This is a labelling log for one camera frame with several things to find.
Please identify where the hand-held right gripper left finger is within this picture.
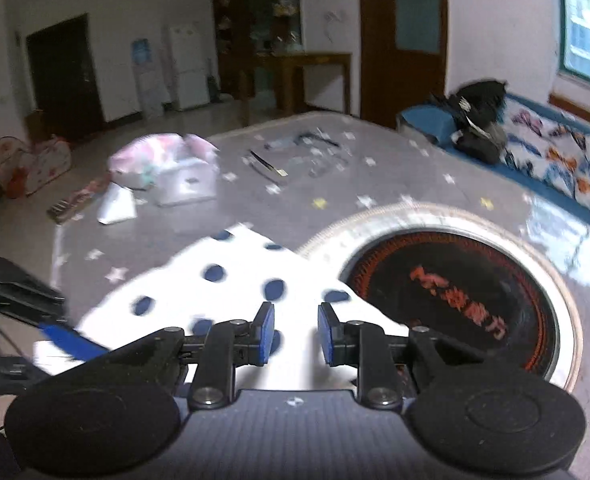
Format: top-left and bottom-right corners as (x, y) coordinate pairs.
(95, 301), (276, 411)

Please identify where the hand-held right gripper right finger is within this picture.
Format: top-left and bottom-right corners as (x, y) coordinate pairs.
(317, 302), (501, 411)

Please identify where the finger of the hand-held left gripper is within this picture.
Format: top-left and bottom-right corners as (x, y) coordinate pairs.
(0, 322), (110, 401)
(0, 256), (70, 318)

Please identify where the white polka dot garment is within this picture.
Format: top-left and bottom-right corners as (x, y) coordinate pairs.
(35, 222), (411, 391)

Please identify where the dark brown long box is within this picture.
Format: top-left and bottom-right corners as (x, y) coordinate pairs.
(47, 180), (110, 223)

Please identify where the pink toy tent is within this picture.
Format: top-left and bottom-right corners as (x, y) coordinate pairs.
(0, 135), (73, 198)

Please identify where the white paper bag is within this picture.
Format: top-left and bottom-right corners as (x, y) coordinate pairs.
(97, 182), (138, 225)

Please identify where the round black induction cooktop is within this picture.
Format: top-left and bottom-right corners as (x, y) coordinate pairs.
(295, 202), (583, 393)

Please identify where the translucent white box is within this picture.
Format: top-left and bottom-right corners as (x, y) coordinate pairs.
(155, 157), (220, 207)

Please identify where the pink plastic bag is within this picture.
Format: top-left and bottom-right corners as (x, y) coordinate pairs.
(107, 132), (221, 191)

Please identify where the clear plastic packaging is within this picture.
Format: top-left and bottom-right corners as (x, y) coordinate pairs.
(245, 129), (356, 183)

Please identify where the grey star tablecloth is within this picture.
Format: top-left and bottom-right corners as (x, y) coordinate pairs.
(50, 110), (590, 480)

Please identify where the dark wooden door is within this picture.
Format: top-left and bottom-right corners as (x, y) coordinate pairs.
(25, 14), (106, 141)

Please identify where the white water dispenser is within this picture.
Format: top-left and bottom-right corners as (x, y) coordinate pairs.
(131, 37), (166, 118)

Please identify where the blue sofa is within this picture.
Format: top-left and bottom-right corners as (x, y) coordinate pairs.
(396, 92), (590, 221)

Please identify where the black bag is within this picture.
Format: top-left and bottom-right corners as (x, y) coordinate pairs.
(427, 79), (508, 165)

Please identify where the white refrigerator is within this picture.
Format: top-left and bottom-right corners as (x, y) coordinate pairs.
(164, 22), (211, 111)

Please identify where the wooden side table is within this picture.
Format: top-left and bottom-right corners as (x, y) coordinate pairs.
(240, 51), (353, 118)

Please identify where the brown door with glass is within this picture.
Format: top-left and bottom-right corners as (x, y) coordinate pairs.
(357, 0), (450, 131)

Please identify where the dark wooden display cabinet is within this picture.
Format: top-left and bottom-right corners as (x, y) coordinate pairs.
(211, 0), (306, 101)

